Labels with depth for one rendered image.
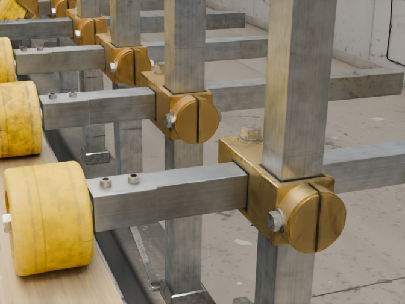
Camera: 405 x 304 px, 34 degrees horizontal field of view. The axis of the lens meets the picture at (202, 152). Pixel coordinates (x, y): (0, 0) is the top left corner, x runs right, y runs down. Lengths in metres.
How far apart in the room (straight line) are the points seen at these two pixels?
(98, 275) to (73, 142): 0.88
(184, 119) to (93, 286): 0.26
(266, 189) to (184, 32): 0.25
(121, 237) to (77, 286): 0.49
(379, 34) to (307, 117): 4.49
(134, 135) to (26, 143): 0.30
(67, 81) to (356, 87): 0.76
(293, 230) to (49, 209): 0.17
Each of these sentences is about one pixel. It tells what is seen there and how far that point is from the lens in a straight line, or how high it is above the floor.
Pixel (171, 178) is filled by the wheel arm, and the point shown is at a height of 0.96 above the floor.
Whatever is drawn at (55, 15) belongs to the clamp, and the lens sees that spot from 1.42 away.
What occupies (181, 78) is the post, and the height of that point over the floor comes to 0.99.
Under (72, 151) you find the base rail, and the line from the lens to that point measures 1.33.
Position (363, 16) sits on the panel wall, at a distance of 5.14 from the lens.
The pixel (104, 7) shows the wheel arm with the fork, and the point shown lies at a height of 0.94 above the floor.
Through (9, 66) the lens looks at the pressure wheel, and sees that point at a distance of 0.95.
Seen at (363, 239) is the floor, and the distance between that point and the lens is 2.57.
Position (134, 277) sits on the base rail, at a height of 0.69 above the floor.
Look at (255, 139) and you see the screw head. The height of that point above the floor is 0.97.
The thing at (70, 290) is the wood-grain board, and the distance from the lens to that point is 0.50.
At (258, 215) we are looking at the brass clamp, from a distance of 0.53.
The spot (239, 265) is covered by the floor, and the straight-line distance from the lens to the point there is 2.32.
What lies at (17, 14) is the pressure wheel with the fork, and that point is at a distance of 1.46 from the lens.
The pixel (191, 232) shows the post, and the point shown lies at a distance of 0.79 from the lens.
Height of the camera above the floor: 1.17
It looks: 21 degrees down
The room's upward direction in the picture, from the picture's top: 1 degrees clockwise
